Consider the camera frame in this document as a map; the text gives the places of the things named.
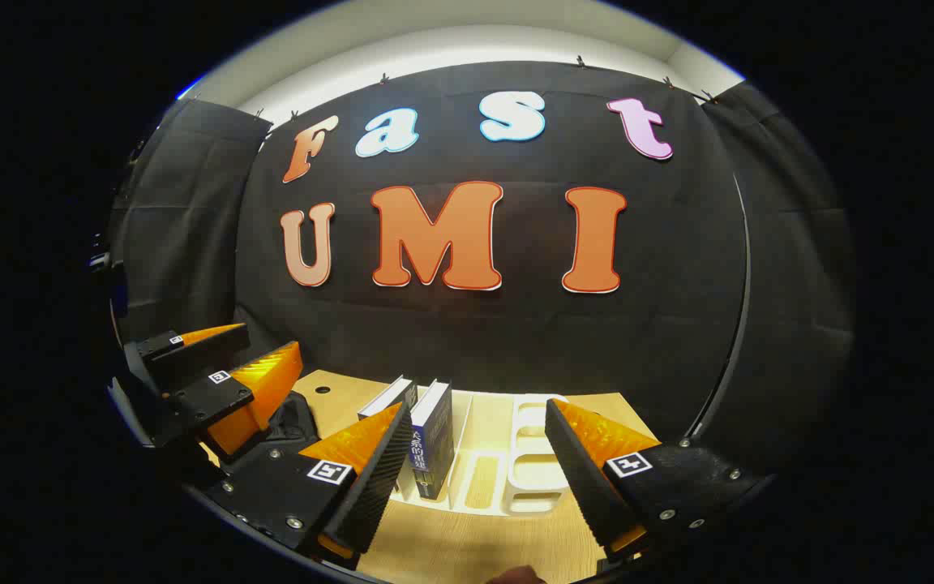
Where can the pale grey book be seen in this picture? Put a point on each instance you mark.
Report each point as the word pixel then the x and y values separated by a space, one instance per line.
pixel 386 397

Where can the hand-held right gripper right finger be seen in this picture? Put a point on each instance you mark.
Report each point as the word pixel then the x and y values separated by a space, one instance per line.
pixel 584 487

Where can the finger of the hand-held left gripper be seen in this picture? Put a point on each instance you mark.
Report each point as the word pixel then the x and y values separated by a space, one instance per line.
pixel 191 357
pixel 207 397

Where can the white bookshelf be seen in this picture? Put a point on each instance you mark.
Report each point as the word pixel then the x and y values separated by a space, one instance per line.
pixel 532 478

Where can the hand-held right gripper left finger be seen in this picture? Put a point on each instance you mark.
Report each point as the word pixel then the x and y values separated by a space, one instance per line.
pixel 374 487

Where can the dark blue cover book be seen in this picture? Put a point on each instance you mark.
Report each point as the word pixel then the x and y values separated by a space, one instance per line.
pixel 432 442

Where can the black schoolbag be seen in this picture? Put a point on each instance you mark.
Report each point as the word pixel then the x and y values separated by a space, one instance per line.
pixel 297 422

